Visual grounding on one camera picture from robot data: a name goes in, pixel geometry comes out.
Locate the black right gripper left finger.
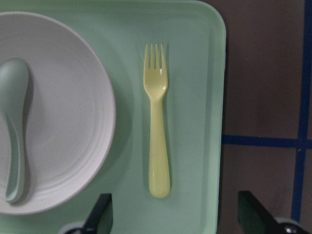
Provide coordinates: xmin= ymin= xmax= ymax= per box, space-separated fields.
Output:
xmin=81 ymin=194 xmax=113 ymax=234

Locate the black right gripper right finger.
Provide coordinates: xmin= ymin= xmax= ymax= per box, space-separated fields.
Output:
xmin=237 ymin=191 xmax=308 ymax=234

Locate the white round plate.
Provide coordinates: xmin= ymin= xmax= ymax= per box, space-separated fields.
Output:
xmin=0 ymin=12 xmax=116 ymax=215

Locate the yellow plastic fork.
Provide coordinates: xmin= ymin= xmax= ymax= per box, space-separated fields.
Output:
xmin=143 ymin=44 xmax=171 ymax=198

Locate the sage green plastic spoon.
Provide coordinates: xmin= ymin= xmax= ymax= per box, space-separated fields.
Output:
xmin=0 ymin=58 xmax=29 ymax=204

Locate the light green tray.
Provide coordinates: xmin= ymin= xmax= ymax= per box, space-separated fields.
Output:
xmin=0 ymin=0 xmax=226 ymax=234

